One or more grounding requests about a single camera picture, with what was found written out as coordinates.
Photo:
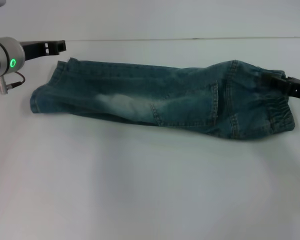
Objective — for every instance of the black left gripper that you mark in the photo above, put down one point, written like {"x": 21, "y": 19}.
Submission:
{"x": 33, "y": 50}

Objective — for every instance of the blue denim shorts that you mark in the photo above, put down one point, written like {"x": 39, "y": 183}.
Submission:
{"x": 145, "y": 92}

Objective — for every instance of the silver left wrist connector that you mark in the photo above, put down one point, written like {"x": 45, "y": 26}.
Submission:
{"x": 6, "y": 86}

